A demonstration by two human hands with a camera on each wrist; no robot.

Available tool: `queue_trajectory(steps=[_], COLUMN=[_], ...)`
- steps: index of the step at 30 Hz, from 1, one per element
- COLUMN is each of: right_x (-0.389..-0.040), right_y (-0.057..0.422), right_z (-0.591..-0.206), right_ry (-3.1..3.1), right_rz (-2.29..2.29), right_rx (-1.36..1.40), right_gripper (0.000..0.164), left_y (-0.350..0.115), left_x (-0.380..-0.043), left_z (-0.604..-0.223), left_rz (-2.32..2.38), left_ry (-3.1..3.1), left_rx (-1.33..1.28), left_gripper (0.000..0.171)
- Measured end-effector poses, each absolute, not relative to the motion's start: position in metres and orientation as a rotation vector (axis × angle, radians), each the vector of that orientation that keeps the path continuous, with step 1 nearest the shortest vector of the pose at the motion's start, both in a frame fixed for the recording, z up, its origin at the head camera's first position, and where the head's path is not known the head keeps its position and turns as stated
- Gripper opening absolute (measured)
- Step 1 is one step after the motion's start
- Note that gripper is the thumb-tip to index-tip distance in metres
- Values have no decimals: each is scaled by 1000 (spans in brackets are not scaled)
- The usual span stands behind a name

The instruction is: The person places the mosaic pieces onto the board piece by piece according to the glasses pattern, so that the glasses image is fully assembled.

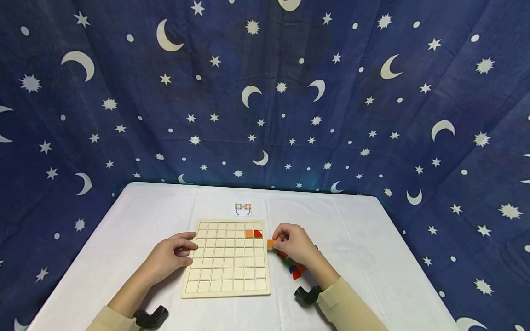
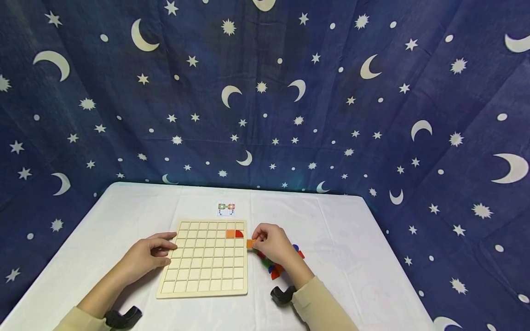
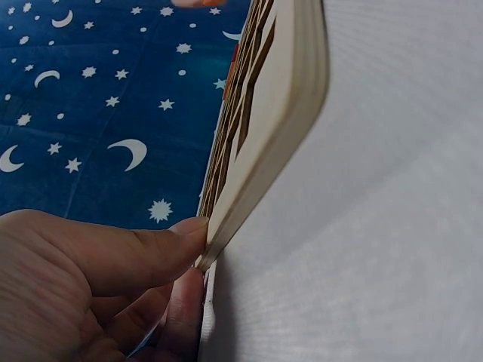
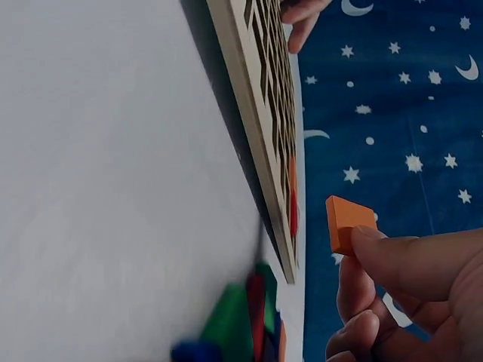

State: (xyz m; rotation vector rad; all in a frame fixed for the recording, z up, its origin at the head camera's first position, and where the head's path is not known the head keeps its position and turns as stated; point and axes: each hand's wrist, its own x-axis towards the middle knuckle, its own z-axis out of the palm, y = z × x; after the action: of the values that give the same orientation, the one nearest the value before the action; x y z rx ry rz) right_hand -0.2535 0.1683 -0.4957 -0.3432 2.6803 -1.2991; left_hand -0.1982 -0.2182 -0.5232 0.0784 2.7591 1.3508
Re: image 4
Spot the person's left hand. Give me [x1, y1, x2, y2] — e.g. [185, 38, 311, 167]
[281, 0, 335, 54]

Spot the person's right hand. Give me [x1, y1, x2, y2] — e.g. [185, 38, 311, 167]
[325, 225, 483, 362]

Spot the orange wooden rhombus tile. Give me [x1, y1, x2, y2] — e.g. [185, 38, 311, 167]
[325, 195, 379, 257]

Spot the wooden puzzle board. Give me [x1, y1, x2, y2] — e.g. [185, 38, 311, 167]
[205, 0, 303, 286]

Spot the pile of coloured wooden tiles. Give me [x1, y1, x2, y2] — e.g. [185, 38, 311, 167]
[170, 262, 285, 362]

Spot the row of orange red tiles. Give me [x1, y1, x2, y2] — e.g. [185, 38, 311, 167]
[288, 154, 300, 237]

